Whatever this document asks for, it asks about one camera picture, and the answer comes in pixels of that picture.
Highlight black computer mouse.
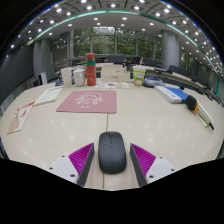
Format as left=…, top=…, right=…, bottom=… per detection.
left=98, top=131, right=128, bottom=175

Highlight green printed cup with straw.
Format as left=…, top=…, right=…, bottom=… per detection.
left=132, top=64, right=148, bottom=88

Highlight white printed paper sheet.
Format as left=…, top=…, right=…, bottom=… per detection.
left=34, top=87, right=63, bottom=107

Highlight black conference microphone unit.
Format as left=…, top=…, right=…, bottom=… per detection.
left=142, top=74, right=166, bottom=89

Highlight red bottle with green band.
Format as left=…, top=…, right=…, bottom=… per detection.
left=84, top=52, right=98, bottom=87

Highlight colourful sticker sheet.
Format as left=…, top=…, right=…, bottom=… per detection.
left=95, top=81, right=130, bottom=90

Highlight group of dark office chairs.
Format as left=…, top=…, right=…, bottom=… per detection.
left=71, top=54, right=161, bottom=68

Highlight white lidded mug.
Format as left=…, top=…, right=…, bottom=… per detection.
left=72, top=67, right=87, bottom=88

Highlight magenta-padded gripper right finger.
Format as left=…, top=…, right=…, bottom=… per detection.
left=129, top=143, right=176, bottom=188

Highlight black microphone with yellow band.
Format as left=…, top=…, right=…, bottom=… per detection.
left=185, top=94, right=215, bottom=131

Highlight white board leaning on wall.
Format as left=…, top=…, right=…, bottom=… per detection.
left=39, top=71, right=49, bottom=86

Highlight red and white brochure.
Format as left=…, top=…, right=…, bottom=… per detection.
left=7, top=100, right=36, bottom=135

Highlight stack of white paper cups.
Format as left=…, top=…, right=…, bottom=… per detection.
left=60, top=67, right=74, bottom=88

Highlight cream desk organizer box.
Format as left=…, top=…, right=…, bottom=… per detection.
left=100, top=63, right=131, bottom=83

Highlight blue and white book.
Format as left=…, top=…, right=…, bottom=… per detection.
left=154, top=85, right=190, bottom=104

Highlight pink mouse pad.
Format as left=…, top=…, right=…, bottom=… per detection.
left=55, top=89, right=118, bottom=115

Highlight group of ceiling lights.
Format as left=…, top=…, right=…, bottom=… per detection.
left=9, top=0, right=224, bottom=68

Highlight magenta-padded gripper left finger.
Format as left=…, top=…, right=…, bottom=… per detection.
left=48, top=142, right=96, bottom=187

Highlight curved conference desk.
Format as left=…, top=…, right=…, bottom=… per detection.
left=144, top=68, right=224, bottom=108

